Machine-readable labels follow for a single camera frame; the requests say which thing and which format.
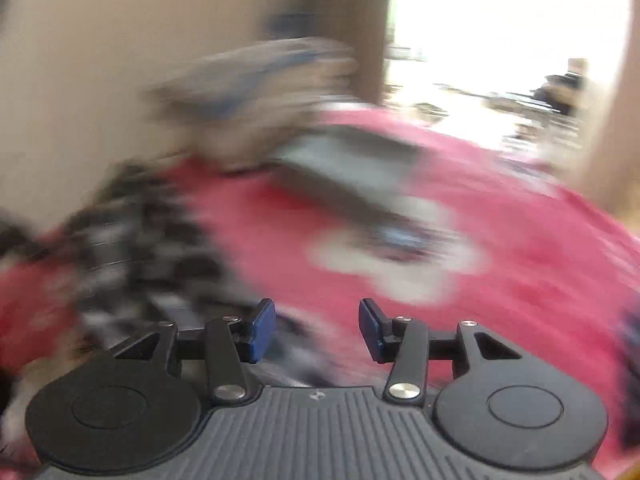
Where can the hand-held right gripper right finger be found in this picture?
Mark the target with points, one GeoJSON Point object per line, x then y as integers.
{"type": "Point", "coordinates": [371, 330]}

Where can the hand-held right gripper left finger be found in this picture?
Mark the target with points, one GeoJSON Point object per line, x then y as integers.
{"type": "Point", "coordinates": [262, 330]}

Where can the black white plaid shirt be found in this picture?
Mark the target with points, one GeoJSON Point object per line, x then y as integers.
{"type": "Point", "coordinates": [125, 255]}

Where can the beige folded clothes stack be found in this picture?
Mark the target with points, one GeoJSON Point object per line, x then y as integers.
{"type": "Point", "coordinates": [260, 90]}

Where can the pink floral blanket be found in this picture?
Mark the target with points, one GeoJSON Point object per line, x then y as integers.
{"type": "Point", "coordinates": [500, 240]}

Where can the grey folded garment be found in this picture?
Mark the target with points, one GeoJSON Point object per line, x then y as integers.
{"type": "Point", "coordinates": [340, 170]}

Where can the brown curtain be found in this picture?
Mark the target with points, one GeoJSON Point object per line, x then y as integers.
{"type": "Point", "coordinates": [372, 25]}

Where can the wheelchair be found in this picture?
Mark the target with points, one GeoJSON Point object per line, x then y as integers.
{"type": "Point", "coordinates": [560, 90]}

